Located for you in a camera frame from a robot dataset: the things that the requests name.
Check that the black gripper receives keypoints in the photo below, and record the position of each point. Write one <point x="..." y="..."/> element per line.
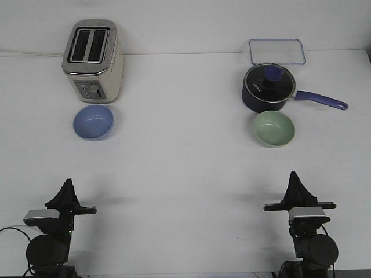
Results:
<point x="67" y="200"/>
<point x="297" y="195"/>

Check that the silver two-slot toaster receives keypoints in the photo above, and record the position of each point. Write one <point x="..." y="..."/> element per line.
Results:
<point x="93" y="61"/>

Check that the green bowl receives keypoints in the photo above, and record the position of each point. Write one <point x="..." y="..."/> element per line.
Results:
<point x="273" y="129"/>

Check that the blue bowl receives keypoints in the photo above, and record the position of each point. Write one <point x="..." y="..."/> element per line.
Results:
<point x="93" y="123"/>

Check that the glass pot lid blue knob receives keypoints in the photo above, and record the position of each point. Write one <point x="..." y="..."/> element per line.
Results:
<point x="269" y="82"/>

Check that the clear container lid blue rim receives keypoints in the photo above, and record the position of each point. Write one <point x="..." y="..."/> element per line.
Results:
<point x="282" y="51"/>

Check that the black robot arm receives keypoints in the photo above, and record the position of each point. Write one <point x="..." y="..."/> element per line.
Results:
<point x="48" y="253"/>
<point x="315" y="252"/>

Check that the dark blue saucepan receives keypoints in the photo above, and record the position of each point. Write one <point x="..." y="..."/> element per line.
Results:
<point x="259" y="106"/>

